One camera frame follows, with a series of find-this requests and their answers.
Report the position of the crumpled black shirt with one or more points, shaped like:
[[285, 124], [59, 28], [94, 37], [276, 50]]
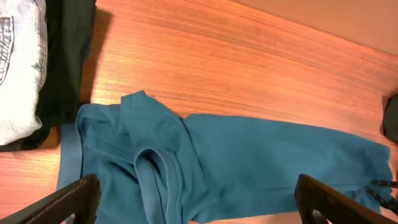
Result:
[[389, 123]]

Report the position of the blue polo shirt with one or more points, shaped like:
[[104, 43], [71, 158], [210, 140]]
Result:
[[155, 167]]

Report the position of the folded light blue jeans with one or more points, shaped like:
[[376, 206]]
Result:
[[24, 53]]

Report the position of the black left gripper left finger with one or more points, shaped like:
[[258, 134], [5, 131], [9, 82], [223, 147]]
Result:
[[75, 203]]

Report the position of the folded black garment under jeans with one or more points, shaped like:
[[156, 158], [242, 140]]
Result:
[[70, 27]]

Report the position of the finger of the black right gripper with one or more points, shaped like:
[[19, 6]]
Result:
[[381, 191]]

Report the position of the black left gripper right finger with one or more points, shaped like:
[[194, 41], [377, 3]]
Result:
[[320, 204]]

